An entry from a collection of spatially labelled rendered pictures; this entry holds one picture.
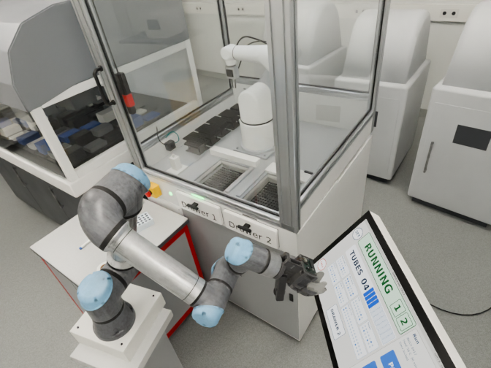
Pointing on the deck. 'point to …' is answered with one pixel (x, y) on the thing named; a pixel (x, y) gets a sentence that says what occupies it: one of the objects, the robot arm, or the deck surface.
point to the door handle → (101, 86)
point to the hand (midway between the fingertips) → (321, 289)
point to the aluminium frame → (280, 108)
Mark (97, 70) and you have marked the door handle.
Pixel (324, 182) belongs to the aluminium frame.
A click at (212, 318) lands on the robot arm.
